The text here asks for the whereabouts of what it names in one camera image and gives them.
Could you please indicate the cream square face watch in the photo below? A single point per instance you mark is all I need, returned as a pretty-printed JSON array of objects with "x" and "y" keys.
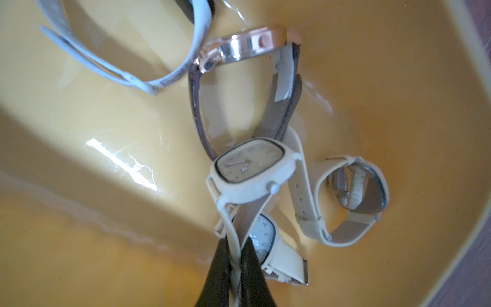
[{"x": 242, "y": 182}]

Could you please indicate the beige strap watch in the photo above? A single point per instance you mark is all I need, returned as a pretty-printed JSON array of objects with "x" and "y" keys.
[{"x": 359, "y": 186}]

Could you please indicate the yellow plastic storage box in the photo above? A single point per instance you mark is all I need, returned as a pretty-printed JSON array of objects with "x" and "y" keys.
[{"x": 103, "y": 195}]

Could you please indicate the grey white band watch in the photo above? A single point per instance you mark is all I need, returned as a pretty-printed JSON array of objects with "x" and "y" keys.
[{"x": 200, "y": 13}]

